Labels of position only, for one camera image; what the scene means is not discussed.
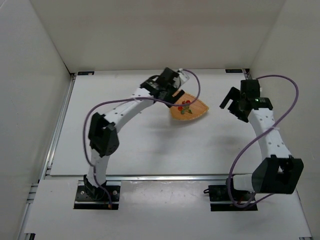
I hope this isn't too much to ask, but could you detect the woven triangular fruit basket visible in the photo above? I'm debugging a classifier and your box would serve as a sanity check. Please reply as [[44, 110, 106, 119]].
[[169, 93, 209, 121]]

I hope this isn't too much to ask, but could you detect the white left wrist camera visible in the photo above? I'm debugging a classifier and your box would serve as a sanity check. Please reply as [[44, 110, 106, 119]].
[[177, 68, 190, 84]]

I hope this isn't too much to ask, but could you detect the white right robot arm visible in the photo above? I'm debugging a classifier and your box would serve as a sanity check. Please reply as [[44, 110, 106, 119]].
[[220, 79, 304, 195]]

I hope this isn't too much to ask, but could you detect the black corner bracket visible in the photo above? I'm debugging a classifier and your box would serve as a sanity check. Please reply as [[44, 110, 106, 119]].
[[77, 71, 95, 76], [225, 69, 243, 74]]

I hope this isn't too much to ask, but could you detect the aluminium right table rail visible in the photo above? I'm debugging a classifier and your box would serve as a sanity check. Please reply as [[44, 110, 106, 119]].
[[244, 69, 287, 181]]

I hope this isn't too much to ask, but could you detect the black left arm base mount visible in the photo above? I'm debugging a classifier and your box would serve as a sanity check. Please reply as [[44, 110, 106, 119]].
[[73, 181, 121, 211]]

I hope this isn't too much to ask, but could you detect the black left corner bracket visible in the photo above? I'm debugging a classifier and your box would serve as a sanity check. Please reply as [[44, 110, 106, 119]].
[[77, 71, 95, 76]]

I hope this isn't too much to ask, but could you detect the black right corner bracket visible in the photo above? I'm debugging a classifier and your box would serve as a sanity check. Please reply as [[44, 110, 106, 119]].
[[225, 69, 243, 74]]

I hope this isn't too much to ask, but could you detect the aluminium table rail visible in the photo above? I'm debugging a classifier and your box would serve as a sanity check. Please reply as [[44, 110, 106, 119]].
[[38, 73, 77, 182], [106, 174, 228, 181], [244, 69, 287, 181]]

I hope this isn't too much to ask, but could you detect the aluminium front table rail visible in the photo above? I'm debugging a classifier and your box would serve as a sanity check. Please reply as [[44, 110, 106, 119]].
[[106, 174, 228, 181]]

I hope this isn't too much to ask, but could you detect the aluminium left table rail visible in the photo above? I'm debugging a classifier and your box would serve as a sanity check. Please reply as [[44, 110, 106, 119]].
[[38, 73, 77, 182]]

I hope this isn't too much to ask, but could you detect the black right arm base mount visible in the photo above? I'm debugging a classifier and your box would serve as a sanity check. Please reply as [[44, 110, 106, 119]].
[[203, 185, 251, 212]]

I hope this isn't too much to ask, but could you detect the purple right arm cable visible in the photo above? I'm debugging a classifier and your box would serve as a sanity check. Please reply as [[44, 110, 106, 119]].
[[227, 74, 300, 208]]

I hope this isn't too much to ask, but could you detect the fake strawberry sprig with leaves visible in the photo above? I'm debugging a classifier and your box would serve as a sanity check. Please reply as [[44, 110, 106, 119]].
[[180, 100, 193, 115]]

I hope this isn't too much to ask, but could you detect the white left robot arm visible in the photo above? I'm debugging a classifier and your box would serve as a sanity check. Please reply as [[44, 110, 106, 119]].
[[82, 67, 189, 202]]

